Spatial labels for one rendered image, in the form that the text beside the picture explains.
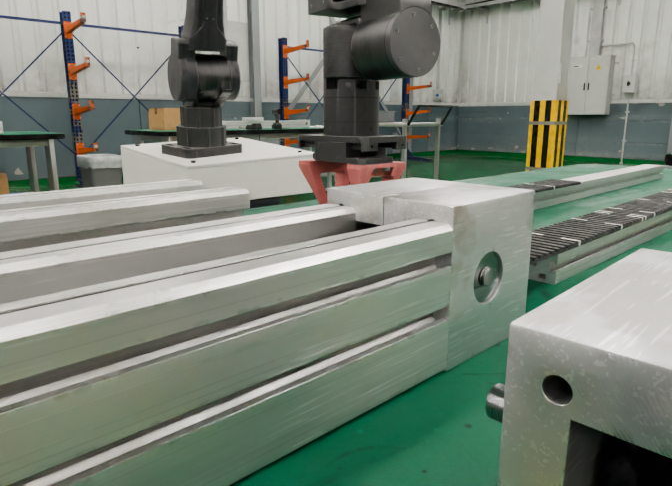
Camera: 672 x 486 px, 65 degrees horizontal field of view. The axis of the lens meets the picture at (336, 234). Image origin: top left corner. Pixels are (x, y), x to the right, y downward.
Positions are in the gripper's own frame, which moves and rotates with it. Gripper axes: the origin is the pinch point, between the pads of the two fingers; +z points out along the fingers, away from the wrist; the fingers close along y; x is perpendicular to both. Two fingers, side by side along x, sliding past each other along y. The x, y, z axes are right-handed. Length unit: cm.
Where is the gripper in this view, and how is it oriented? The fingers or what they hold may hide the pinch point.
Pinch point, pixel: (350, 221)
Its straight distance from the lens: 57.1
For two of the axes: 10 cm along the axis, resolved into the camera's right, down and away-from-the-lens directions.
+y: 6.8, 1.6, -7.1
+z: 0.0, 9.8, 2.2
